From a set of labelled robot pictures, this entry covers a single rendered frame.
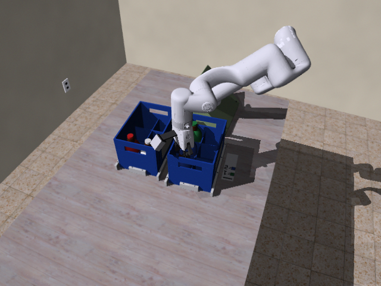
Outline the blue plastic crate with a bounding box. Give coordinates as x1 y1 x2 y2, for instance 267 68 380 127
114 104 174 176
167 116 226 192

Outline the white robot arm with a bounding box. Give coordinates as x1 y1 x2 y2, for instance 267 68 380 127
171 26 311 129

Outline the red bottle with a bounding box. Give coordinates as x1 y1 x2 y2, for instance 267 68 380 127
126 133 140 153

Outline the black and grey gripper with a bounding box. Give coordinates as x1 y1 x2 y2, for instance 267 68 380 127
172 125 194 158

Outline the white paper pick list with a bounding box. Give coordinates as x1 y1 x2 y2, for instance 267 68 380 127
221 153 238 181

